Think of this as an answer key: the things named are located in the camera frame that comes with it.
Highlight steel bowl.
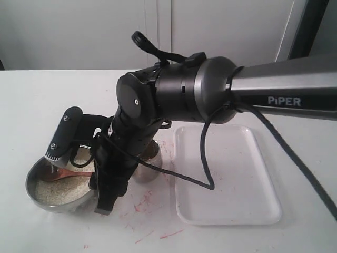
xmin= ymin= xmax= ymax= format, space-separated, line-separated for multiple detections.
xmin=25 ymin=157 xmax=95 ymax=213

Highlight white plastic tray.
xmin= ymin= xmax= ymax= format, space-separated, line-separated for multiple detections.
xmin=175 ymin=125 xmax=282 ymax=226

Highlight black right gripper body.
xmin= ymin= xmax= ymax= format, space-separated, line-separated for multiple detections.
xmin=90 ymin=132 xmax=152 ymax=200

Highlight white rice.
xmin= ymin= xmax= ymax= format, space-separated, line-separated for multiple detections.
xmin=35 ymin=147 xmax=95 ymax=206

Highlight black cable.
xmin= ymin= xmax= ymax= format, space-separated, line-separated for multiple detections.
xmin=91 ymin=31 xmax=337 ymax=221

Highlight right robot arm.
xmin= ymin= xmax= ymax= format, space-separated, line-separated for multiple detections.
xmin=90 ymin=53 xmax=336 ymax=216

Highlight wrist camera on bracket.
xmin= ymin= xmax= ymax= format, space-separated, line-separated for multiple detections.
xmin=45 ymin=106 xmax=113 ymax=167

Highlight dark vertical post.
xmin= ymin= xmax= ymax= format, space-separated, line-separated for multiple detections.
xmin=288 ymin=0 xmax=336 ymax=59

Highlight brown wooden spoon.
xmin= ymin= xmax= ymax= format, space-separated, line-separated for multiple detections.
xmin=39 ymin=168 xmax=93 ymax=182

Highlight small steel cup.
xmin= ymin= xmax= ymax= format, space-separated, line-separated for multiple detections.
xmin=133 ymin=139 xmax=164 ymax=184

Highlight white cabinet doors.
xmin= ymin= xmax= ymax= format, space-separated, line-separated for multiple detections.
xmin=1 ymin=1 xmax=293 ymax=70

